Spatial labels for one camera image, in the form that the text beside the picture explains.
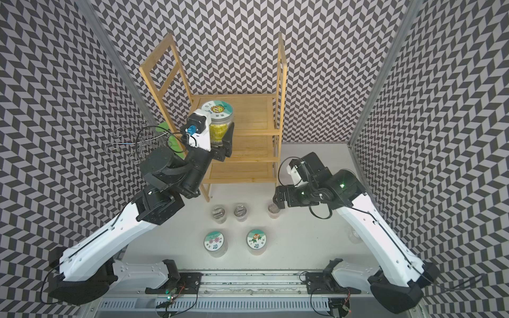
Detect sunflower seed jar yellow label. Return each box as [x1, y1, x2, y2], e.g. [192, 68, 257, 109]
[200, 100, 234, 144]

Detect jar with strawberry lid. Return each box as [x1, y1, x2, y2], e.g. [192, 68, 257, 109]
[246, 229, 267, 255]

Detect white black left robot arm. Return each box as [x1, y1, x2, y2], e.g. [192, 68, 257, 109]
[41, 125, 235, 306]

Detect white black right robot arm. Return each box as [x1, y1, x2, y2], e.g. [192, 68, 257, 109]
[273, 152, 440, 314]

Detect bamboo three-tier shelf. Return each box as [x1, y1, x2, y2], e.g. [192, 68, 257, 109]
[139, 33, 288, 201]

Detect small foil-lid cup pink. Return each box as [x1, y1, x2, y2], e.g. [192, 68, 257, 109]
[268, 203, 281, 219]

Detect green spray bottle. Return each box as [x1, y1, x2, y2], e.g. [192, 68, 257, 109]
[156, 122, 186, 159]

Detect small foil-lid cup middle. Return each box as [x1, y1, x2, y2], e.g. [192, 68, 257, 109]
[233, 204, 248, 222]

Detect small foil-lid cup left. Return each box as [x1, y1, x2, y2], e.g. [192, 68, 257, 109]
[212, 205, 227, 224]

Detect clear plastic cup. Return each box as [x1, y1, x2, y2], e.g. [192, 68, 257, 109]
[348, 227, 363, 244]

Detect jar with pink flower lid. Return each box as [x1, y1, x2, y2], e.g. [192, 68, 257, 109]
[204, 231, 228, 258]

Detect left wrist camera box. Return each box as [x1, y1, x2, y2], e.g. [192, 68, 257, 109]
[180, 109, 212, 152]

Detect chrome wire cup rack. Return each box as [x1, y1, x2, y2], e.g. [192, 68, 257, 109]
[102, 124, 166, 164]

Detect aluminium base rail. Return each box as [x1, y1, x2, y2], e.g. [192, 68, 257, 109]
[75, 269, 432, 318]

